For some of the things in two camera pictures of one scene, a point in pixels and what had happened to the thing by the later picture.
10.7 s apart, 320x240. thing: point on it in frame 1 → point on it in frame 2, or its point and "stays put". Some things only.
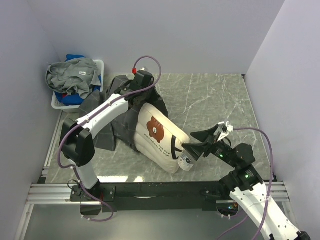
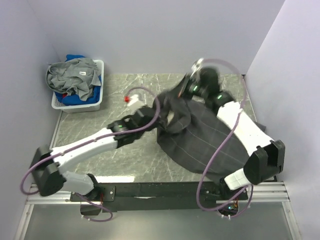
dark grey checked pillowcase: x=124 y=129 → x=191 y=130
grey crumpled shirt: x=79 y=75 stays put
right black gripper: x=195 y=149 → x=191 y=80
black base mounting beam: x=153 y=197 stays put
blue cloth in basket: x=75 y=99 stays put
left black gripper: x=155 y=98 → x=151 y=128
